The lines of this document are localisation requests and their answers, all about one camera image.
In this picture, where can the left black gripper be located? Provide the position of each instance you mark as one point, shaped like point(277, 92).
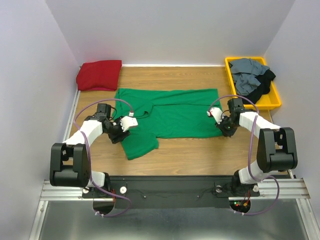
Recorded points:
point(119, 137)

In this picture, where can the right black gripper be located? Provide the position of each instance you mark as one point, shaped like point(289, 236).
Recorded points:
point(228, 133)

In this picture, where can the green t shirt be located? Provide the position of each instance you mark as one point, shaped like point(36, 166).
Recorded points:
point(165, 115)

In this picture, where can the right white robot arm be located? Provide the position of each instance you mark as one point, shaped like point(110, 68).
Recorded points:
point(271, 147)

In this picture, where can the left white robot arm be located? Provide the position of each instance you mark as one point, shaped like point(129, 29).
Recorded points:
point(70, 160)

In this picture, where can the yellow plastic bin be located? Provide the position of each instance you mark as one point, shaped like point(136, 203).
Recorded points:
point(268, 101)

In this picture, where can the grey blue t shirt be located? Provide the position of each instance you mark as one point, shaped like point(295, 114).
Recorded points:
point(244, 72)

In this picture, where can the folded red t shirt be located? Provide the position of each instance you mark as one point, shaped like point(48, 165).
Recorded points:
point(100, 75)

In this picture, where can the black t shirt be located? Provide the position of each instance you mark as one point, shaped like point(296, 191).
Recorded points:
point(264, 87)

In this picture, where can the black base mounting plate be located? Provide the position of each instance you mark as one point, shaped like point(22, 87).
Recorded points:
point(171, 192)

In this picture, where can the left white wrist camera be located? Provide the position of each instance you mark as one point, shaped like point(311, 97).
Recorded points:
point(128, 121)

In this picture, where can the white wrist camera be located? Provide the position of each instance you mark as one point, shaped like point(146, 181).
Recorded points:
point(128, 121)
point(216, 113)

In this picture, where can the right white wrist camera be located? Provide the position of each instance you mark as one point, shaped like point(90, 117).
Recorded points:
point(216, 113)

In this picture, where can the aluminium frame rail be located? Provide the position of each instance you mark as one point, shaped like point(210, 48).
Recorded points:
point(289, 188)

